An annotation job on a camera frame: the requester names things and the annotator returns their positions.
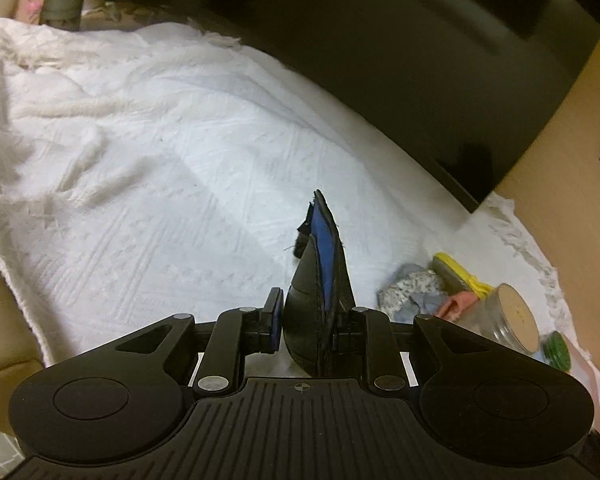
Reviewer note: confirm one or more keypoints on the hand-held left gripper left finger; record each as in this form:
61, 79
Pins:
276, 321

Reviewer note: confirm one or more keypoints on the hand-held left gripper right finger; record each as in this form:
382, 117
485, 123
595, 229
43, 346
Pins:
344, 334

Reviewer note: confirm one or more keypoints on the black and blue fabric pouch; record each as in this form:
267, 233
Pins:
307, 300

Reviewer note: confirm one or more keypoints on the pink cloth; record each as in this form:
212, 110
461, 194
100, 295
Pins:
457, 306

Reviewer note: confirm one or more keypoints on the grey white patterned cloth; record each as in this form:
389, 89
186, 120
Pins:
410, 287

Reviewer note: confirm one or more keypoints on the glass jar with beige lid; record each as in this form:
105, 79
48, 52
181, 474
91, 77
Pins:
505, 322

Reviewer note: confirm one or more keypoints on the white textured blanket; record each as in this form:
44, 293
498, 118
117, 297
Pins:
155, 160

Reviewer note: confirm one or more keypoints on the green round object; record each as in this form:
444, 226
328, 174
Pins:
557, 352

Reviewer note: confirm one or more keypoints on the black television screen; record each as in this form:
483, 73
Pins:
405, 60

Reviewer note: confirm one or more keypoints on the grey ceramic plant pot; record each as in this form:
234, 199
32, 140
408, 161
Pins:
65, 5

